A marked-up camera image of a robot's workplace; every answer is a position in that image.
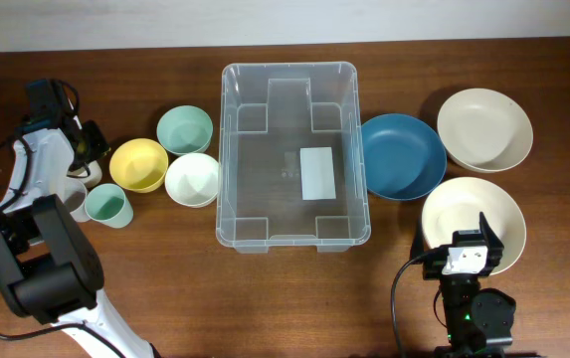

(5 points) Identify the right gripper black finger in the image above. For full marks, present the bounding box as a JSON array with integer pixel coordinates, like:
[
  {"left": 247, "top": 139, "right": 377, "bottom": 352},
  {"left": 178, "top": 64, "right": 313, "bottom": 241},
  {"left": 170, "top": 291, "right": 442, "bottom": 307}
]
[
  {"left": 409, "top": 220, "right": 427, "bottom": 259},
  {"left": 479, "top": 212, "right": 504, "bottom": 271}
]

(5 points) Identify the grey white cup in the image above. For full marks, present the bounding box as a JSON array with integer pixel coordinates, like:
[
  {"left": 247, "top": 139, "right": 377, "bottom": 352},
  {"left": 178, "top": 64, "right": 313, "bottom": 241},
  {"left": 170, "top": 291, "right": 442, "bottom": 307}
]
[{"left": 64, "top": 178, "right": 91, "bottom": 223}]

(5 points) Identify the mint green cup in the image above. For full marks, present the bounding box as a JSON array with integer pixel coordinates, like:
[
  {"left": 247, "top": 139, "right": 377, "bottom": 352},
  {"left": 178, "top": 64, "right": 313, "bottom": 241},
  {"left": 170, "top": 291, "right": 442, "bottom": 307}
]
[{"left": 85, "top": 184, "right": 133, "bottom": 229}]

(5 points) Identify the mint green small bowl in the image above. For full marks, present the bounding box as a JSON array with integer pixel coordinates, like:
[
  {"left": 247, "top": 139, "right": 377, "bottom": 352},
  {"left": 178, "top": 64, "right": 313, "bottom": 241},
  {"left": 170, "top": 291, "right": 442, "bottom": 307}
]
[{"left": 156, "top": 105, "right": 214, "bottom": 156}]

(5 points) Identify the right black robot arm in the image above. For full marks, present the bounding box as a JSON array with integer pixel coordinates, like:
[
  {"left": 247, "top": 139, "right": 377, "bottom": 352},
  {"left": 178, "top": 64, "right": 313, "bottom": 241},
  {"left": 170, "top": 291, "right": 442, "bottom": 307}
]
[{"left": 410, "top": 213, "right": 516, "bottom": 357}]

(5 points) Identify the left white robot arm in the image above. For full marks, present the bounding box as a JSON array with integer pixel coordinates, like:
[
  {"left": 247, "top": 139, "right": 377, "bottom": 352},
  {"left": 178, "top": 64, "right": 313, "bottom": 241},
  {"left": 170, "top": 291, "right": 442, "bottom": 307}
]
[{"left": 0, "top": 122, "right": 158, "bottom": 357}]

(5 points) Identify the white label in container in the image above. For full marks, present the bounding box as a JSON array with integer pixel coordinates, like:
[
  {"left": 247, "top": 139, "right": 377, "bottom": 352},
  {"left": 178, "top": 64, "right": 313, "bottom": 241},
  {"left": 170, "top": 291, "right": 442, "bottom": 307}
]
[{"left": 300, "top": 147, "right": 336, "bottom": 201}]

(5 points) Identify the clear plastic storage container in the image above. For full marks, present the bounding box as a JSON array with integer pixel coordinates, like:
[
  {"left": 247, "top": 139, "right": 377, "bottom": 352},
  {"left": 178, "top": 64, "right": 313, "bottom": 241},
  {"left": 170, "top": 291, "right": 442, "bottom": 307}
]
[{"left": 216, "top": 62, "right": 372, "bottom": 254}]

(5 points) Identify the near cream bowl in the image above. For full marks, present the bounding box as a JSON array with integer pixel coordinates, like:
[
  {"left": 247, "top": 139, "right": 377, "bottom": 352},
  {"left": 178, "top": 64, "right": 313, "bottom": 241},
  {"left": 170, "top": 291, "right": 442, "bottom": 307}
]
[{"left": 421, "top": 177, "right": 527, "bottom": 274}]

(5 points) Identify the cream bowl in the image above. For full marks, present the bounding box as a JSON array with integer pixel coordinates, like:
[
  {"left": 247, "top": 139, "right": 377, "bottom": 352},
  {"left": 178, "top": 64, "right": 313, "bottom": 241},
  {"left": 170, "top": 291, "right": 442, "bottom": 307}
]
[
  {"left": 437, "top": 89, "right": 534, "bottom": 173},
  {"left": 421, "top": 177, "right": 527, "bottom": 274}
]

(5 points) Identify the yellow small bowl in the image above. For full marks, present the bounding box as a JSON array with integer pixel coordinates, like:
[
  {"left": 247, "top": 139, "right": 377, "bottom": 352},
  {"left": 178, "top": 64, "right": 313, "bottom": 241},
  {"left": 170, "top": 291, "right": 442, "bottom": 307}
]
[{"left": 108, "top": 138, "right": 169, "bottom": 193}]

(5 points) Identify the blue shallow bowl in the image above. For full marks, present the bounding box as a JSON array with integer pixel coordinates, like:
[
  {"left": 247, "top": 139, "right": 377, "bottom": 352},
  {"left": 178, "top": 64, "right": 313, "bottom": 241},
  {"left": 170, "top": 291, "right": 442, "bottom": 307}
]
[{"left": 362, "top": 113, "right": 448, "bottom": 201}]

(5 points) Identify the white small bowl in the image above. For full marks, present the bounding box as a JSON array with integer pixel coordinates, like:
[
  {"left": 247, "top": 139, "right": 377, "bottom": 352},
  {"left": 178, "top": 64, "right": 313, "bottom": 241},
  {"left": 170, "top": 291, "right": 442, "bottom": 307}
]
[{"left": 164, "top": 153, "right": 220, "bottom": 208}]

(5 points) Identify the far cream bowl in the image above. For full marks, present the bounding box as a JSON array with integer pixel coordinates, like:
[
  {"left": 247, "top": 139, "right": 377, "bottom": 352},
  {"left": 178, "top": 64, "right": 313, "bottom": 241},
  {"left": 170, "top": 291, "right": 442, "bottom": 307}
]
[{"left": 437, "top": 89, "right": 534, "bottom": 173}]

